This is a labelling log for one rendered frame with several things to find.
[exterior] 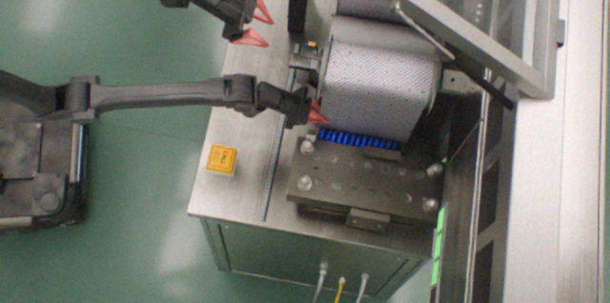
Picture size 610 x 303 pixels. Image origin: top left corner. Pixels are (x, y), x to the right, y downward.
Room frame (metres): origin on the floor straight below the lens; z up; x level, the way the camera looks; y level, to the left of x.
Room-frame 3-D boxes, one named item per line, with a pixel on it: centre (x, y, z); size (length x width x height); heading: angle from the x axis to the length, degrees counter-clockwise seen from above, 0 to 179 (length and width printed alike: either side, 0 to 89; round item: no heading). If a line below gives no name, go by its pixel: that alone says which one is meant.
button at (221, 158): (0.61, 0.23, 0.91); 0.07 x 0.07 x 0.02; 88
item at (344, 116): (0.69, -0.13, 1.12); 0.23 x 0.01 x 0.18; 88
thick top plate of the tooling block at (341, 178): (0.57, -0.16, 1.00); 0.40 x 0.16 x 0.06; 88
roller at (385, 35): (0.87, -0.14, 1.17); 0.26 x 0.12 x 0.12; 88
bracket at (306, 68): (0.79, 0.03, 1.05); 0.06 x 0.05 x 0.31; 88
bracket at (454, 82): (0.75, -0.31, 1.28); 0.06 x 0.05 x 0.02; 88
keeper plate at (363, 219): (0.48, -0.18, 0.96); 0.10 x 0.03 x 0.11; 88
